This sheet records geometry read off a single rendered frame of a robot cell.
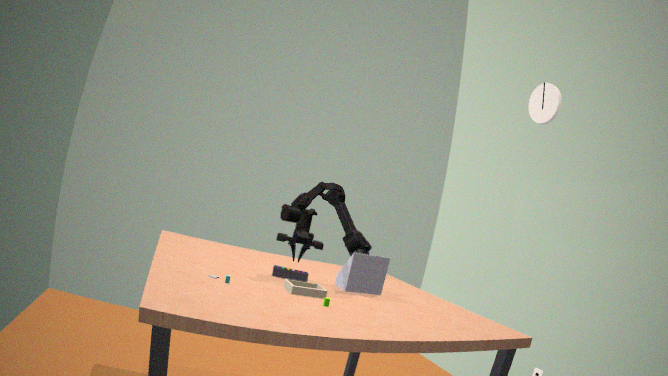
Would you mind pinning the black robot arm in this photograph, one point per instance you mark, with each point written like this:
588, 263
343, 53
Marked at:
297, 213

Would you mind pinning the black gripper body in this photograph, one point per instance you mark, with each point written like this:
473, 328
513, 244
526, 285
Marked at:
284, 237

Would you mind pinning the beige shallow tray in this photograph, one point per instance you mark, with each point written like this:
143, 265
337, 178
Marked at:
305, 289

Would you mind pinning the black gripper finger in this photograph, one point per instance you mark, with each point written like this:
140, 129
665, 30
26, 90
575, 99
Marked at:
302, 253
293, 247

